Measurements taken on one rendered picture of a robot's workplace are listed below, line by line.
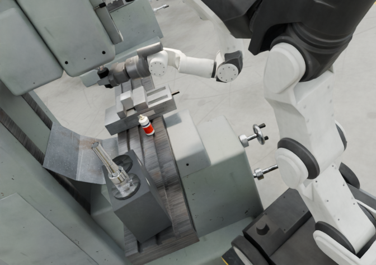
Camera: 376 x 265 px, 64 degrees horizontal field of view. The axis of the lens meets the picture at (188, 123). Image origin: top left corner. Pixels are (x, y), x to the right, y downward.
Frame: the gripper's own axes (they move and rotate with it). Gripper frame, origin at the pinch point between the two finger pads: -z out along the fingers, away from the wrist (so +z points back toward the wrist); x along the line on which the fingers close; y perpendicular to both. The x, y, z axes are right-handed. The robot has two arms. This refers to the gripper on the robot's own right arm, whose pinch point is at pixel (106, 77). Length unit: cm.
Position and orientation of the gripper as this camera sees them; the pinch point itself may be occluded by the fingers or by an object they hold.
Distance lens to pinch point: 127.1
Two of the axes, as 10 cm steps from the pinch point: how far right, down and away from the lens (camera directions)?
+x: -0.2, 6.5, -7.6
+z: 9.4, -2.4, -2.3
